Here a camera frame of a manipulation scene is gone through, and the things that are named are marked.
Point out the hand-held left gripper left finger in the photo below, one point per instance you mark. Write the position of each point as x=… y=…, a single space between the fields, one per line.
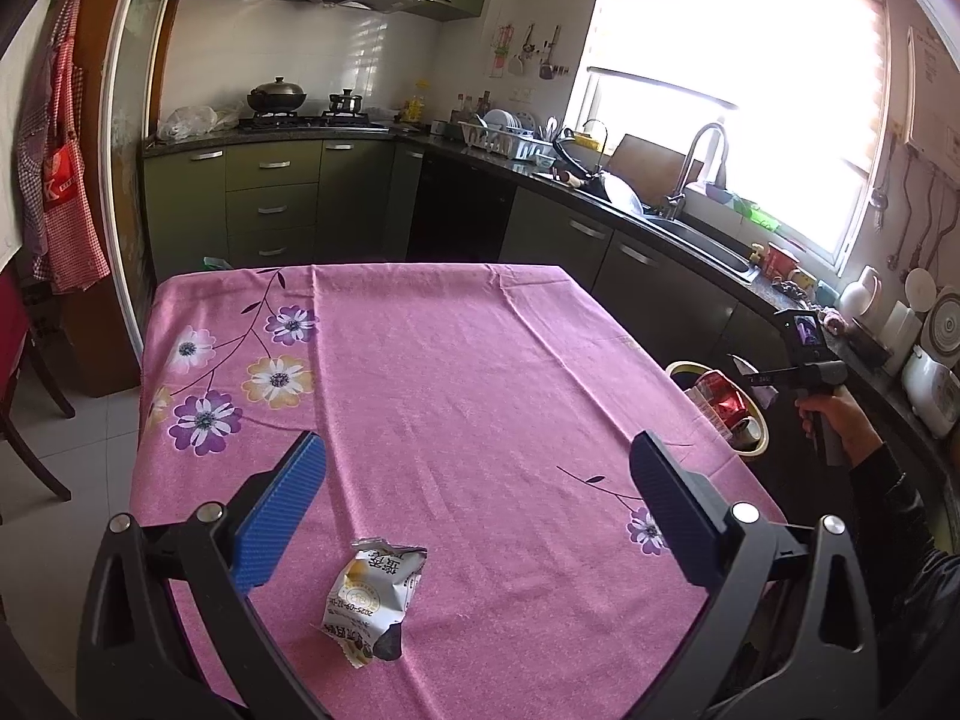
x=281 y=517

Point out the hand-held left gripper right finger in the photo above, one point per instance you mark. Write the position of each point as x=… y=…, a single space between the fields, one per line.
x=671 y=514

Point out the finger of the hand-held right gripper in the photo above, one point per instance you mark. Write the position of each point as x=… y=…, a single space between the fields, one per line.
x=763 y=393
x=744 y=367

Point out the black bin with yellow rim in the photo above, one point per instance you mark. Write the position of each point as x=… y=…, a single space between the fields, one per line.
x=759 y=441

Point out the red and white milk carton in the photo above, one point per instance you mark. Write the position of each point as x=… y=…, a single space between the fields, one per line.
x=701 y=397

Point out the white snack wrapper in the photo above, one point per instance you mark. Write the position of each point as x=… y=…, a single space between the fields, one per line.
x=371 y=592

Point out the person's right forearm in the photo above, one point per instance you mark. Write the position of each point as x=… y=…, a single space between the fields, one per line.
x=900 y=510

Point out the person's right hand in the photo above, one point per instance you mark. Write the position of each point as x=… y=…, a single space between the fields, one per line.
x=859 y=427

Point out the white jug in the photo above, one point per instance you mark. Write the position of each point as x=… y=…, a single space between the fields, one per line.
x=859 y=296

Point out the red mug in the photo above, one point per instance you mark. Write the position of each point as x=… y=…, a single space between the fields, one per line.
x=781 y=264

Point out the white canister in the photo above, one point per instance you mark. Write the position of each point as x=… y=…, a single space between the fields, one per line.
x=900 y=337

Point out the steel kitchen sink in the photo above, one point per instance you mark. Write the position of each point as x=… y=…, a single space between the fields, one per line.
x=705 y=244

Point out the white rice cooker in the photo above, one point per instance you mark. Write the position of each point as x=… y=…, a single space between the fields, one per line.
x=930 y=390

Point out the steel kitchen faucet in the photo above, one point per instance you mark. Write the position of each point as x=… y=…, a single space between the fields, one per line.
x=684 y=172

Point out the pink floral tablecloth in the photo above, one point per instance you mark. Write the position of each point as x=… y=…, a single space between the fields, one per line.
x=450 y=405

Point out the grey wok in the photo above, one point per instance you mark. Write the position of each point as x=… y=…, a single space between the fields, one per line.
x=619 y=193

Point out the wooden cutting board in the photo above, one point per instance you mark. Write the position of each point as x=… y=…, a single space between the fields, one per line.
x=645 y=161

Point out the black frying pan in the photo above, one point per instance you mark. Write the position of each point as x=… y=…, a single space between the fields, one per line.
x=561 y=157

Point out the bright kitchen window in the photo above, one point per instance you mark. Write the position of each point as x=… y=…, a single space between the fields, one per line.
x=750 y=52

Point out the green lower kitchen cabinets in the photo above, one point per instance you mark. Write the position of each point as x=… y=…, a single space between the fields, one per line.
x=270 y=202

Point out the black built-in appliance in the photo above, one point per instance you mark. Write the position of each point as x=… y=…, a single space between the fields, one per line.
x=457 y=217

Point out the wooden chair with red cushion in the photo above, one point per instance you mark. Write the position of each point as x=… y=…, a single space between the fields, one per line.
x=15 y=330

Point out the white dish rack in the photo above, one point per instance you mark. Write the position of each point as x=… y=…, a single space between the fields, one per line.
x=502 y=139

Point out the red checked apron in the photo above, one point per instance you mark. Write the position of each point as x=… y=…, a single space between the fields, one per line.
x=71 y=232

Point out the hanging kitchen utensil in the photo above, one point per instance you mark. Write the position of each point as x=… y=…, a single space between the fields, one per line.
x=551 y=56
x=528 y=49

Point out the dark sauce bottle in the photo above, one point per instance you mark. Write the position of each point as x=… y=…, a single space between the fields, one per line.
x=461 y=109
x=484 y=106

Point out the silver framed glass door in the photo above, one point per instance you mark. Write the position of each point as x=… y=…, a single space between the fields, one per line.
x=139 y=165

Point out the black gas stove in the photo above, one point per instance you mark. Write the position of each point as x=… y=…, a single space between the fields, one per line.
x=315 y=121

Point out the clear plastic bag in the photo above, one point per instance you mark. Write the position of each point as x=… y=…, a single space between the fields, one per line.
x=187 y=124

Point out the black wok with lid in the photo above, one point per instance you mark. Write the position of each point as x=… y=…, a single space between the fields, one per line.
x=277 y=99

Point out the yellow cooking oil bottle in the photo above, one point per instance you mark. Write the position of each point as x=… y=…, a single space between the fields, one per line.
x=416 y=105

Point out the brown wooden cabinet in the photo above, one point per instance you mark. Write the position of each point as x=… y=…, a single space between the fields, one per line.
x=97 y=127

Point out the white hanging cloth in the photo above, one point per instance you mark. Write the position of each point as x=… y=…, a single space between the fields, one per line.
x=9 y=165

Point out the purple checked apron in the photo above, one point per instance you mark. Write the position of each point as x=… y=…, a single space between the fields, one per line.
x=34 y=142

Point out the white wall socket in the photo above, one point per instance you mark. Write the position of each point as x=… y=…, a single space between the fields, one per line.
x=520 y=95

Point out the red hanging wall decoration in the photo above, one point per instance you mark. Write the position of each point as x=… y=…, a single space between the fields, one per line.
x=504 y=52

